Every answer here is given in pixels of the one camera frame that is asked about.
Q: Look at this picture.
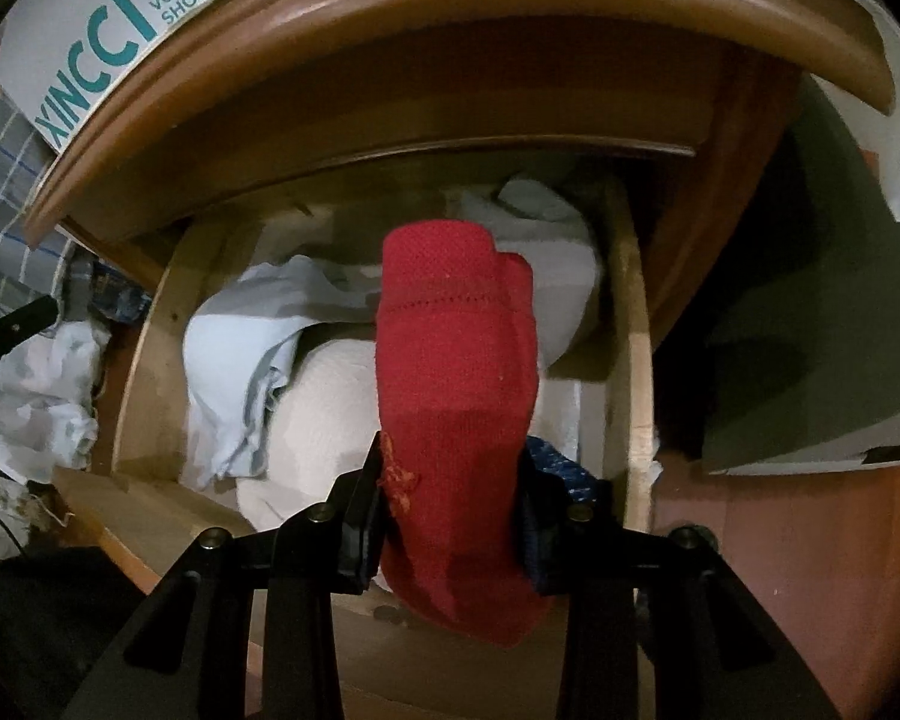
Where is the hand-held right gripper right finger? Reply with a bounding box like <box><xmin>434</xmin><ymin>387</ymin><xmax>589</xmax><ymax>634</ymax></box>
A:
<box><xmin>520</xmin><ymin>450</ymin><xmax>841</xmax><ymax>720</ymax></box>

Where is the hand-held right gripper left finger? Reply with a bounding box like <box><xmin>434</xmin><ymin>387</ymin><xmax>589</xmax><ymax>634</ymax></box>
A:
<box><xmin>60</xmin><ymin>431</ymin><xmax>385</xmax><ymax>720</ymax></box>

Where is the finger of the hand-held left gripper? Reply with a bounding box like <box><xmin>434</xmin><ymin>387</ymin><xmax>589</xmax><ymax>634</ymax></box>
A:
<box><xmin>0</xmin><ymin>295</ymin><xmax>61</xmax><ymax>385</ymax></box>

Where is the navy speckled underwear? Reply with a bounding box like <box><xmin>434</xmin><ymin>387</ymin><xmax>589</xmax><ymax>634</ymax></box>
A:
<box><xmin>529</xmin><ymin>436</ymin><xmax>610</xmax><ymax>507</ymax></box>

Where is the cream underwear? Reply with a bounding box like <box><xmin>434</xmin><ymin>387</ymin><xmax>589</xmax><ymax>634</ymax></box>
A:
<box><xmin>236</xmin><ymin>337</ymin><xmax>385</xmax><ymax>541</ymax></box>

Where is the light blue underwear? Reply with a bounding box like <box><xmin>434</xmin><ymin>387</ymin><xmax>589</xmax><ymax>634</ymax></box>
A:
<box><xmin>182</xmin><ymin>255</ymin><xmax>382</xmax><ymax>494</ymax></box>

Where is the wooden drawer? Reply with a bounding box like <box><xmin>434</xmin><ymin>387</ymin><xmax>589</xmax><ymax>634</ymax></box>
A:
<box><xmin>51</xmin><ymin>176</ymin><xmax>665</xmax><ymax>720</ymax></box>

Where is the white underwear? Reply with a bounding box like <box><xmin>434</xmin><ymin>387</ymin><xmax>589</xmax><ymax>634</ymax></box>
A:
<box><xmin>450</xmin><ymin>176</ymin><xmax>602</xmax><ymax>376</ymax></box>

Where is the white printed cloth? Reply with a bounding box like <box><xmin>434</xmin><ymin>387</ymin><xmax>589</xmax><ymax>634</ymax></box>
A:
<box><xmin>0</xmin><ymin>292</ymin><xmax>110</xmax><ymax>563</ymax></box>

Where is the blue snack packet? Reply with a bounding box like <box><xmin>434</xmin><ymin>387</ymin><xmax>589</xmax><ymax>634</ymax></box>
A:
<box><xmin>82</xmin><ymin>255</ymin><xmax>155</xmax><ymax>327</ymax></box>

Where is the grey plaid cloth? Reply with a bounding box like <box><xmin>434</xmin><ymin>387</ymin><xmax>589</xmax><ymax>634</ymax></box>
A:
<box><xmin>0</xmin><ymin>94</ymin><xmax>76</xmax><ymax>308</ymax></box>

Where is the grey storage box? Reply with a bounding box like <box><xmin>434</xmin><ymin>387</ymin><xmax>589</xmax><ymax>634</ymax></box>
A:
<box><xmin>701</xmin><ymin>75</ymin><xmax>900</xmax><ymax>477</ymax></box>

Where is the wooden nightstand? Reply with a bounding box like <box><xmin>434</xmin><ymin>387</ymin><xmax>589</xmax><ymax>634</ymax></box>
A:
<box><xmin>22</xmin><ymin>0</ymin><xmax>897</xmax><ymax>361</ymax></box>

